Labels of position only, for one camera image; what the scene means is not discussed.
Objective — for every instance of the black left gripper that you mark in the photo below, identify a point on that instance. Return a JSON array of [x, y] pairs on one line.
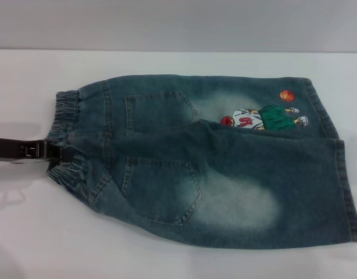
[[7, 148]]

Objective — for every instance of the blue denim shorts with cartoon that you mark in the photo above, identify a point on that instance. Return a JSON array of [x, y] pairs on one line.
[[225, 180]]

